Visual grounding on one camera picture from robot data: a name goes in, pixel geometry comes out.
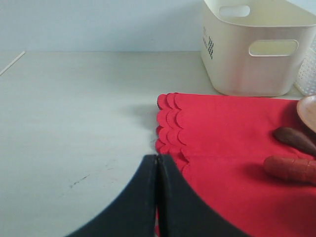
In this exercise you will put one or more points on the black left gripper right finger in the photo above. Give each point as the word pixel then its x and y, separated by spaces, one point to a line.
pixel 181 212

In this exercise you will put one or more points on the dark wooden spoon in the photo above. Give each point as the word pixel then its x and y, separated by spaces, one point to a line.
pixel 295 139

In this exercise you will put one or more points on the white perforated plastic basket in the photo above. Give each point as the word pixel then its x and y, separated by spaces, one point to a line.
pixel 306 79

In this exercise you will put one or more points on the brown round plate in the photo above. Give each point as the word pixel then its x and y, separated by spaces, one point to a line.
pixel 306 110

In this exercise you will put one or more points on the cream plastic bin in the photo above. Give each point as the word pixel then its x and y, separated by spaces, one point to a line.
pixel 255 47

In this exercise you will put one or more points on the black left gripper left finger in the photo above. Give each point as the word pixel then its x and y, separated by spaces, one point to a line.
pixel 133 212

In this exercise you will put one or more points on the red scalloped cloth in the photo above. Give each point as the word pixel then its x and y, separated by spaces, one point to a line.
pixel 219 144

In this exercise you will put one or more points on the red sausage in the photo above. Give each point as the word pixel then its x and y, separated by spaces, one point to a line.
pixel 291 169

